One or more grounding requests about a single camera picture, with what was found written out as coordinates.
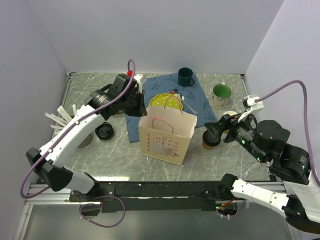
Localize small santa figurine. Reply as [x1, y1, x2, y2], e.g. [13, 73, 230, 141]
[170, 88, 183, 100]

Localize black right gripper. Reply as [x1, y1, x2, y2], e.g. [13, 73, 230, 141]
[202, 107, 265, 161]

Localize grey straw holder cup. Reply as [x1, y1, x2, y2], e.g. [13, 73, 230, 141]
[78, 133, 93, 149]

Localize dark green mug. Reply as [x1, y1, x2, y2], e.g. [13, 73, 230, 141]
[178, 67, 195, 87]

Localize brown paper coffee cup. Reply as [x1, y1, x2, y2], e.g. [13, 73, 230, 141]
[202, 141, 215, 151]

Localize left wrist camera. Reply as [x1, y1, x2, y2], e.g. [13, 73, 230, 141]
[134, 74, 146, 93]

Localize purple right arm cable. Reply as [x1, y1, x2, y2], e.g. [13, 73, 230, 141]
[254, 79, 320, 188]

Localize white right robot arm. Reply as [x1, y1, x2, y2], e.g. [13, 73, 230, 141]
[202, 114, 320, 234]

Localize kraft paper takeout bag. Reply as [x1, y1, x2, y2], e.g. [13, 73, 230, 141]
[138, 106, 197, 166]

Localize yellow-green scalloped plate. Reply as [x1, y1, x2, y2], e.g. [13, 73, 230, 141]
[149, 93, 183, 111]

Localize blue letter placemat cloth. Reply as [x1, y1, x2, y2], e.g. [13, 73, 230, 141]
[124, 72, 219, 143]

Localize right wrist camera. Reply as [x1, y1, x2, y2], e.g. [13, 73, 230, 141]
[237, 95, 264, 123]

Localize silver spoon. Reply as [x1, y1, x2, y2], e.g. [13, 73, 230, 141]
[180, 95, 198, 115]

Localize stack of paper cups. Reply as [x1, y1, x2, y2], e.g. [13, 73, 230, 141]
[223, 110, 238, 134]

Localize white green floral mug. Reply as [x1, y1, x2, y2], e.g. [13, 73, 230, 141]
[211, 83, 232, 110]

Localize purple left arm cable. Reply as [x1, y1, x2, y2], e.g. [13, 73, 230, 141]
[19, 58, 137, 200]

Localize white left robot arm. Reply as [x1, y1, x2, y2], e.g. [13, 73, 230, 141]
[26, 73, 147, 201]

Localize black coffee cup lid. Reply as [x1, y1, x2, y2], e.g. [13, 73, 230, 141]
[202, 130, 221, 147]

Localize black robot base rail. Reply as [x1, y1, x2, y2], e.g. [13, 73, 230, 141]
[69, 181, 242, 213]

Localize aluminium frame rail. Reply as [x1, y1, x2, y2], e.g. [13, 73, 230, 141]
[24, 188, 71, 206]

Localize white wrapped straws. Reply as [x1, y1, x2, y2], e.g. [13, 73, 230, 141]
[44, 105, 74, 131]

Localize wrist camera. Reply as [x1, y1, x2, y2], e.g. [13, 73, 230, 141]
[237, 95, 264, 123]
[134, 74, 146, 93]

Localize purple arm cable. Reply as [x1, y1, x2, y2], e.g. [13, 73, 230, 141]
[19, 58, 137, 200]
[254, 79, 320, 188]

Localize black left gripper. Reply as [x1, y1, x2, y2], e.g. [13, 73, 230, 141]
[120, 89, 148, 117]

